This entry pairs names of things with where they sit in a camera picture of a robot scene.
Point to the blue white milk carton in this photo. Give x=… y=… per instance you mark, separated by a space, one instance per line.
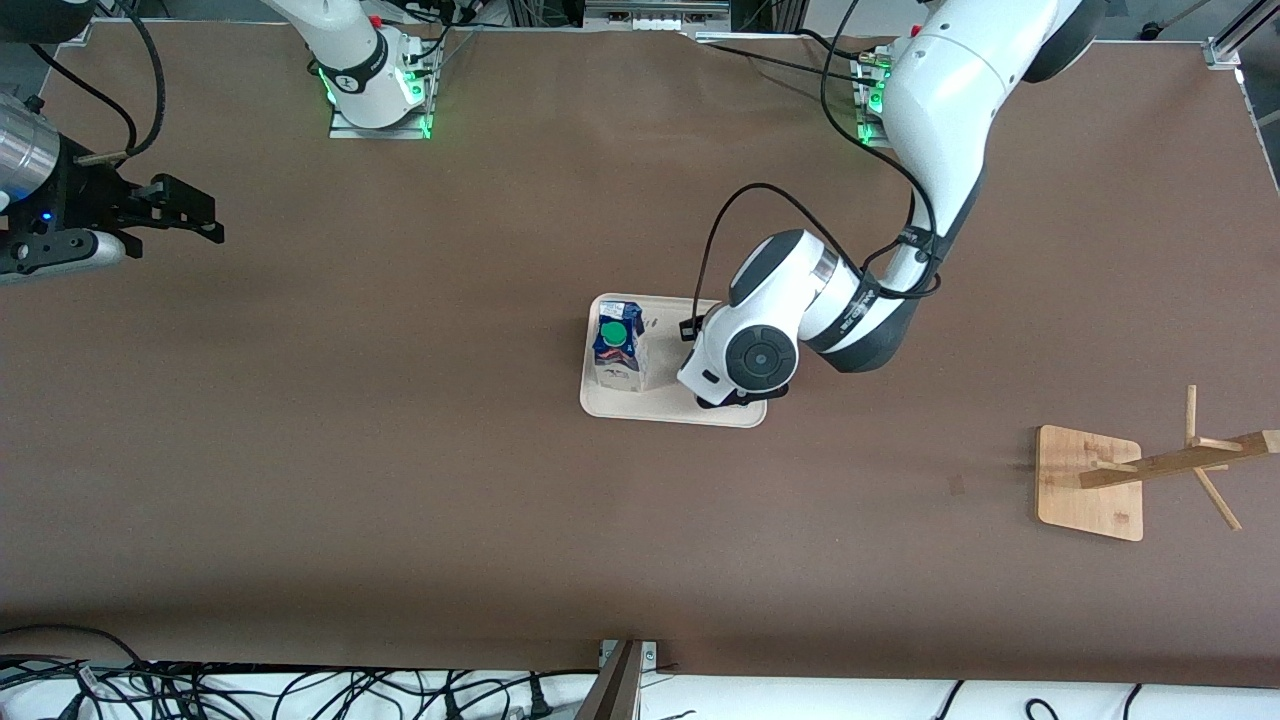
x=615 y=365

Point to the aluminium profile bar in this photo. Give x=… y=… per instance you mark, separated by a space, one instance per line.
x=615 y=690

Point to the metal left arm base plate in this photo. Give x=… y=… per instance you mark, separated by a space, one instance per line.
x=868 y=125

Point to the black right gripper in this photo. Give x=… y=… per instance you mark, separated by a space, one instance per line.
x=88 y=195

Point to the wooden mug tree stand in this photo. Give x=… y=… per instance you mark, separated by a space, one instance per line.
x=1085 y=500

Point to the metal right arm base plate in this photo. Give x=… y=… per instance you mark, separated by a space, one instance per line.
x=345 y=132

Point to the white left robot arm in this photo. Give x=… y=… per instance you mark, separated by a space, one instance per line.
x=940 y=100

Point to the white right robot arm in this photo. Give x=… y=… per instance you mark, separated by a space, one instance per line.
x=355 y=60

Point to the small metal bracket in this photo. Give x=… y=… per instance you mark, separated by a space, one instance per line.
x=650 y=655

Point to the cream rabbit print tray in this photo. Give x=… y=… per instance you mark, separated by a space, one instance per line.
x=662 y=390

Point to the aluminium corner profile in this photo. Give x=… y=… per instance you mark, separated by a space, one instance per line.
x=1235 y=40

